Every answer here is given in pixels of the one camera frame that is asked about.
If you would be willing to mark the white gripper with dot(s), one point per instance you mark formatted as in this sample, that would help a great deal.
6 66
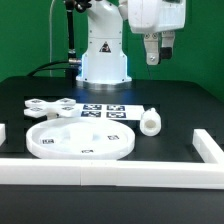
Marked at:
153 16

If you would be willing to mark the white round table top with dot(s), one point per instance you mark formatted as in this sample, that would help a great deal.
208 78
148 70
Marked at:
80 138

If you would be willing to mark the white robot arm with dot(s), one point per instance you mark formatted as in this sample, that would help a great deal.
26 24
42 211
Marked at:
104 64

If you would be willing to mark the white marker sheet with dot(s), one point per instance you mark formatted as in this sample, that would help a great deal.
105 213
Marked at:
104 111

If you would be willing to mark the white cross-shaped table base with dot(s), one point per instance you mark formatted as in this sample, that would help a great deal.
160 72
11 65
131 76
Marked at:
50 107

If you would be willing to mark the white right fence rail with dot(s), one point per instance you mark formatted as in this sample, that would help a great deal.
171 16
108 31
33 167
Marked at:
208 149

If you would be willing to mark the white fence rail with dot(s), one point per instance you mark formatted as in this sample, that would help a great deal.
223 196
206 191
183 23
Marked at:
111 173
208 149
2 133

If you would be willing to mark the white left fence rail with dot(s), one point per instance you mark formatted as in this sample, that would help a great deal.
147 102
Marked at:
2 133

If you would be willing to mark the white front fence rail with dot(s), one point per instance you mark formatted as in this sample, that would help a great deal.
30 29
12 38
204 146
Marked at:
111 173

